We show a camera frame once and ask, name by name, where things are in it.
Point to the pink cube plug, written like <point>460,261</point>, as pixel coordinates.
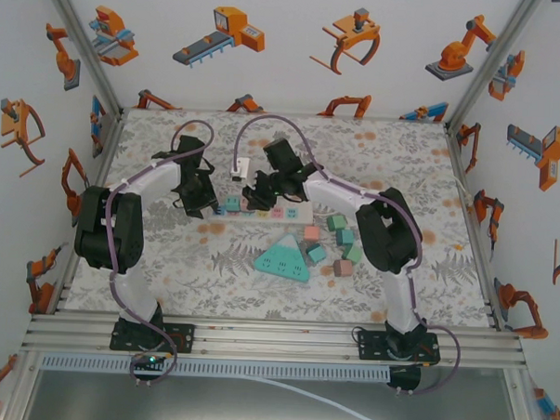
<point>342,268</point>
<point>312,234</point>
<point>248,209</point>

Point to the long white power strip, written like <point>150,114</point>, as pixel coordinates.
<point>284,215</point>

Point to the aluminium side rail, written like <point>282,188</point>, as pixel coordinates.
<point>470,218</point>
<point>103,165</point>

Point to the teal cube plug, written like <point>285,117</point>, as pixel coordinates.
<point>345,237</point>
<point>315,253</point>
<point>234,204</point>

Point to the aluminium frame post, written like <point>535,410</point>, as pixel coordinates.
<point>83,43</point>
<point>493,61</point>

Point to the thin white tube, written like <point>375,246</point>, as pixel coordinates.
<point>327,402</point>

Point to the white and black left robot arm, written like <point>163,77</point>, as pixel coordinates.
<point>156,176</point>

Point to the grey metal lower panel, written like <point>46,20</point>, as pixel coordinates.
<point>206,404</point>

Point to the floral patterned table mat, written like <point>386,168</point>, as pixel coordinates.
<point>374,298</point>

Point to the teal triangular power strip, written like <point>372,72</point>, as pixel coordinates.
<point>282,266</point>

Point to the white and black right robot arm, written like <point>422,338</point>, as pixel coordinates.
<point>336,191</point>

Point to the black controller box green light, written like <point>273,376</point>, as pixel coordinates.
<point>148,364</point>

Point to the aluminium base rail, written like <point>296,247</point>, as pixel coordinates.
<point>274,342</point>

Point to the green cube plug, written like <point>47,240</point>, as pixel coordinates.
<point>336,222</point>
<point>352,254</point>

